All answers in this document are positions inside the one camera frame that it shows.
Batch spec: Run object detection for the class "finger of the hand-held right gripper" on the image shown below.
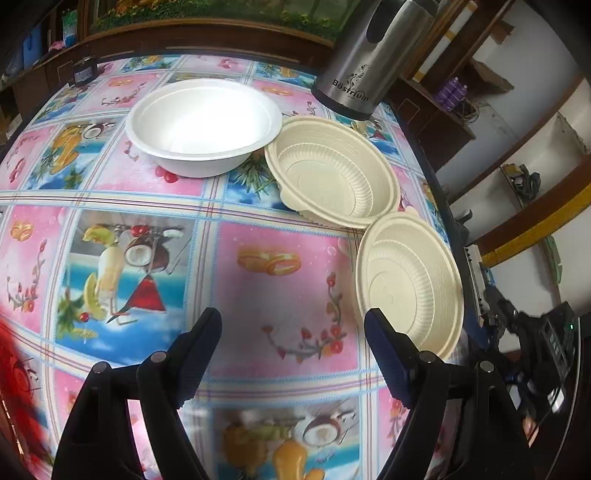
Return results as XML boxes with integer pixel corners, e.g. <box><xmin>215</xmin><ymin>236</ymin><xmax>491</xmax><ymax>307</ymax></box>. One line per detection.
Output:
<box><xmin>480</xmin><ymin>286</ymin><xmax>520</xmax><ymax>337</ymax></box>

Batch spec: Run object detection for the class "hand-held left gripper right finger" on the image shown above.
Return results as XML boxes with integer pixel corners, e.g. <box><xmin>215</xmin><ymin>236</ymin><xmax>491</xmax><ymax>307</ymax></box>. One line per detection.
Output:
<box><xmin>364</xmin><ymin>308</ymin><xmax>536</xmax><ymax>480</ymax></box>

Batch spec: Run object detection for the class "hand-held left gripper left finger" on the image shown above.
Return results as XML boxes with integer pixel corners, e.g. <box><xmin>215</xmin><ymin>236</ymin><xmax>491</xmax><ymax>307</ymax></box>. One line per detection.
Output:
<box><xmin>52</xmin><ymin>306</ymin><xmax>223</xmax><ymax>480</ymax></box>

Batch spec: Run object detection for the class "cream ribbed plastic bowl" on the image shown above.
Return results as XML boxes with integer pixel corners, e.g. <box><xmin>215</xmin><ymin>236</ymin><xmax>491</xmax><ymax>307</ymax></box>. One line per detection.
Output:
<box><xmin>264</xmin><ymin>116</ymin><xmax>402</xmax><ymax>229</ymax></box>
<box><xmin>355</xmin><ymin>211</ymin><xmax>465</xmax><ymax>363</ymax></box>

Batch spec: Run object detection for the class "white foam bowl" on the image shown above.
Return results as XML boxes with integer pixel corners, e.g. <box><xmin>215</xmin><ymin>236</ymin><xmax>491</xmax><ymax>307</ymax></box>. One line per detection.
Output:
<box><xmin>126</xmin><ymin>78</ymin><xmax>283</xmax><ymax>178</ymax></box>

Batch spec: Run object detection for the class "printed fruit tablecloth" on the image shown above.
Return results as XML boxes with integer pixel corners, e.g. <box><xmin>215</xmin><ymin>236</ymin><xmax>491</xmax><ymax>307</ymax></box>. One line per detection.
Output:
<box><xmin>0</xmin><ymin>53</ymin><xmax>467</xmax><ymax>480</ymax></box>

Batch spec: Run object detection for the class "rolled white yellow paper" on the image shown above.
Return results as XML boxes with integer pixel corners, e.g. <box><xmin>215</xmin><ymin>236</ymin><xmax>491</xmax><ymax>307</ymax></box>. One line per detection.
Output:
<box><xmin>413</xmin><ymin>0</ymin><xmax>478</xmax><ymax>84</ymax></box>

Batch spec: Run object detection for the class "stainless steel thermos flask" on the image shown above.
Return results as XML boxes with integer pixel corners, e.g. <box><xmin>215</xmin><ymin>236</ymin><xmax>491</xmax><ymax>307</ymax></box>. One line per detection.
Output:
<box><xmin>310</xmin><ymin>0</ymin><xmax>444</xmax><ymax>121</ymax></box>

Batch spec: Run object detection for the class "small black jar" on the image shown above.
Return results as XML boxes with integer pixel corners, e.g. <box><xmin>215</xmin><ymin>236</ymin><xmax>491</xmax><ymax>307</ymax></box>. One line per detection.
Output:
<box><xmin>69</xmin><ymin>58</ymin><xmax>99</xmax><ymax>88</ymax></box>

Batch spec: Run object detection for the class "dark wooden cabinet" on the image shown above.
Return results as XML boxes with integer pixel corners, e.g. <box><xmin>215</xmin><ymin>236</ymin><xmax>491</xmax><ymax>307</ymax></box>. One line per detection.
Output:
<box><xmin>0</xmin><ymin>14</ymin><xmax>476</xmax><ymax>139</ymax></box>

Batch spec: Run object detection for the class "blue plastic jug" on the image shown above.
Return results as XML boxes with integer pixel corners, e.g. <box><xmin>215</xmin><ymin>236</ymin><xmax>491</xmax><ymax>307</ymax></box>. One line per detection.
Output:
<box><xmin>21</xmin><ymin>28</ymin><xmax>47</xmax><ymax>65</ymax></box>

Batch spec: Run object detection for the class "green bottle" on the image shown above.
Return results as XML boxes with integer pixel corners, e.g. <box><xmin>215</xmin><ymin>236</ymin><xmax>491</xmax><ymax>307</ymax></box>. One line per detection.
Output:
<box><xmin>62</xmin><ymin>9</ymin><xmax>78</xmax><ymax>47</ymax></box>

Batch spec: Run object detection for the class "flower wall mural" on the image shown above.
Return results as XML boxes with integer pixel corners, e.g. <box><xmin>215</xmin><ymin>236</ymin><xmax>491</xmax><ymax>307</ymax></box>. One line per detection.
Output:
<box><xmin>88</xmin><ymin>0</ymin><xmax>365</xmax><ymax>42</ymax></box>

